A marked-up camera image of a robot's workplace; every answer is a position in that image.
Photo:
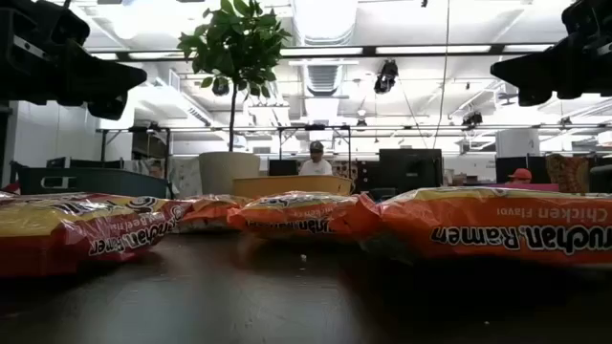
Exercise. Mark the orange patterned cloth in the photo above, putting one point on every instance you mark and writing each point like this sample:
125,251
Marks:
569,174

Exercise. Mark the beige plant pot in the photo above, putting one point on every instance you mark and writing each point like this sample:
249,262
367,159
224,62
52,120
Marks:
225,172

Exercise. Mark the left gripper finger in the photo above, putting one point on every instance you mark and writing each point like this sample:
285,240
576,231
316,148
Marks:
105,79
107,107

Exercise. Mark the black ceiling light rail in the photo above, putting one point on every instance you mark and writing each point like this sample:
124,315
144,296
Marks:
368,49

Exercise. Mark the white ceiling air duct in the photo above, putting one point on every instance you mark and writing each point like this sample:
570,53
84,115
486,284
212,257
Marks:
325,19

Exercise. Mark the small black monitor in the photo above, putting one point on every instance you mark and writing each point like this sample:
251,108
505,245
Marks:
283,168

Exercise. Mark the large black monitor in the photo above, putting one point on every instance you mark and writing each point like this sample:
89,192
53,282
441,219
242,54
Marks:
411,169

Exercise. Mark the yellow plastic basket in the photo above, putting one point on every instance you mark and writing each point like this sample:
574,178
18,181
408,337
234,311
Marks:
287,185

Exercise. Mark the person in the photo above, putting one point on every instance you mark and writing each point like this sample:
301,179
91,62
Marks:
315,167
520,174

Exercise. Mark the red beef ramen pack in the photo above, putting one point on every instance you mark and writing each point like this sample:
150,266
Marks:
72,229

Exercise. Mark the white cabinet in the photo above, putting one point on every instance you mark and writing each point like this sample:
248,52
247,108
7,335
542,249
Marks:
517,143

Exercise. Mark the black ceiling spotlight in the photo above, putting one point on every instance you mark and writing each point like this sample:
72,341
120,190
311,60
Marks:
386,76
221,87
472,119

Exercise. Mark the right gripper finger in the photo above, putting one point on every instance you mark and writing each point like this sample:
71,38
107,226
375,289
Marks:
545,67
535,98

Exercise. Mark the green leafy indoor tree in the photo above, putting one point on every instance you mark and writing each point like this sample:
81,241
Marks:
239,43

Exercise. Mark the blue-grey plastic basket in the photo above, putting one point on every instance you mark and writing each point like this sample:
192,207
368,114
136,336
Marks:
95,181

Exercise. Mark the pink plastic basket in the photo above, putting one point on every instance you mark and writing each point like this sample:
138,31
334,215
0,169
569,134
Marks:
540,187

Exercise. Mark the white patterned cloth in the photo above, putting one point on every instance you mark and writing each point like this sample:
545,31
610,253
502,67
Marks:
186,177

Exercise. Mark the black office chair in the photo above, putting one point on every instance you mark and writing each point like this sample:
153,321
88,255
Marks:
601,179

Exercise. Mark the black metal frame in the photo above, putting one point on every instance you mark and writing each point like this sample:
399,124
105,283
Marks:
315,127

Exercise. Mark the orange chicken ramen pack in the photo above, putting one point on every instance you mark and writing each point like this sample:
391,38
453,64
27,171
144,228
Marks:
210,215
296,215
478,224

